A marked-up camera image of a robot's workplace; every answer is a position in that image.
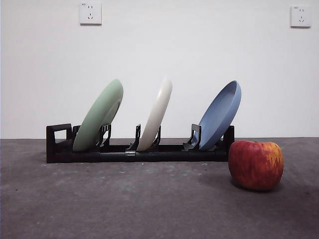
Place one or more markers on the black plate rack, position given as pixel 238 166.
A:
pixel 112 157

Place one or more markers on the green plate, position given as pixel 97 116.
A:
pixel 98 114

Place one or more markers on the red yellow apple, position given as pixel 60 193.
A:
pixel 255 165

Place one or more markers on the blue plate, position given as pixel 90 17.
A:
pixel 216 119

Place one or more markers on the cream white plate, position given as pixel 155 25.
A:
pixel 157 112

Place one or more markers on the white wall socket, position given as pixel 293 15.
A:
pixel 301 16
pixel 90 13

